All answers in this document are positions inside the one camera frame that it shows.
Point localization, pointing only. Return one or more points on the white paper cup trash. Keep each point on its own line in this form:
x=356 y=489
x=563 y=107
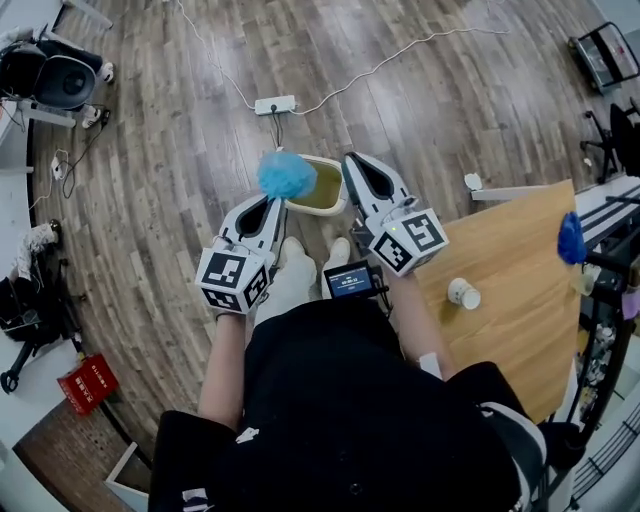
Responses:
x=464 y=293

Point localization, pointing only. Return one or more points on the black metal shelf rack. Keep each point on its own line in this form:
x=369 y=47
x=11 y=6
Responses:
x=607 y=320

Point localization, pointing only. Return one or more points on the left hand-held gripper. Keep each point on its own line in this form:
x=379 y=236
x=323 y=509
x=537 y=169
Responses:
x=235 y=260

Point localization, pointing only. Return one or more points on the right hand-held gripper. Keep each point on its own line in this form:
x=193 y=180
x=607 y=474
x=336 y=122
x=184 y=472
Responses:
x=395 y=225

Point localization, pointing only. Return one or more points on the black office chair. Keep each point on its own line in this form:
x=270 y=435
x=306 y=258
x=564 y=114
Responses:
x=55 y=75

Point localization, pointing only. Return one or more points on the beige trash bin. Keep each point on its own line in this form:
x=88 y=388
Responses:
x=325 y=187

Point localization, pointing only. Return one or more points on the person's light trousers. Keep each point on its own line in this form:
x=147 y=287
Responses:
x=290 y=285

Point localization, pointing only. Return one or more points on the red box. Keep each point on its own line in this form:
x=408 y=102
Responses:
x=88 y=384

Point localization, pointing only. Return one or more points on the person's right forearm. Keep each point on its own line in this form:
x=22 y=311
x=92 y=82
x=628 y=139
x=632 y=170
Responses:
x=422 y=320

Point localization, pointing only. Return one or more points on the white power strip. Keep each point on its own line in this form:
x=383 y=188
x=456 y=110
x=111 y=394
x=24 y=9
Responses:
x=275 y=105

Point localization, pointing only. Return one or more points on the black device with screen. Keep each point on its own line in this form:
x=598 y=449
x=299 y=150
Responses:
x=350 y=281

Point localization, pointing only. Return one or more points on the person's right white shoe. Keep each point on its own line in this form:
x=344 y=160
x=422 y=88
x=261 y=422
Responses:
x=341 y=248

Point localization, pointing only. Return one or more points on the person's left forearm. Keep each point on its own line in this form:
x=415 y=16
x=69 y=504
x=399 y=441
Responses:
x=225 y=365

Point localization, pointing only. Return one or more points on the person's black shirt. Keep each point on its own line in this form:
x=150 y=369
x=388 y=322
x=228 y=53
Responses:
x=350 y=415

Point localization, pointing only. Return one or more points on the black metal frame cart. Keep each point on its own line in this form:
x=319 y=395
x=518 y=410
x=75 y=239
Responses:
x=602 y=55

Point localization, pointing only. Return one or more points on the white table rail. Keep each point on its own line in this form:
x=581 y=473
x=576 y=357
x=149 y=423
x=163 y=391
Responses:
x=505 y=192

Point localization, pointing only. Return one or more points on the clear plastic cup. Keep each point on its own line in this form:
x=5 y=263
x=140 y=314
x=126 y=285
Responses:
x=585 y=281

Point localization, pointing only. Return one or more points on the person's white shoe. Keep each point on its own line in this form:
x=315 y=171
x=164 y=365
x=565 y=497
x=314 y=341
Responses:
x=341 y=248
x=294 y=246

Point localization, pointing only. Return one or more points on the blue plastic trash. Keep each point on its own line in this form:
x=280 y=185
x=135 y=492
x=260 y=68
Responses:
x=572 y=239

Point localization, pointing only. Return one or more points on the white flat board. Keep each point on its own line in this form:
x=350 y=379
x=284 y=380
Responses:
x=127 y=480

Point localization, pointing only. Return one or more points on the white charger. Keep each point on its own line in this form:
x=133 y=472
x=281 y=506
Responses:
x=59 y=167

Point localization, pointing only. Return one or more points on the blue mesh ball trash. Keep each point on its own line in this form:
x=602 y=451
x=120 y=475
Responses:
x=285 y=174

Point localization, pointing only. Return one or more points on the black swivel chair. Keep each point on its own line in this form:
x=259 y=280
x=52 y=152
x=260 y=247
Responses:
x=617 y=137

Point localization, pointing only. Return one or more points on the person's left white shoe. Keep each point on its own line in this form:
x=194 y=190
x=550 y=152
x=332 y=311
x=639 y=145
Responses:
x=294 y=246

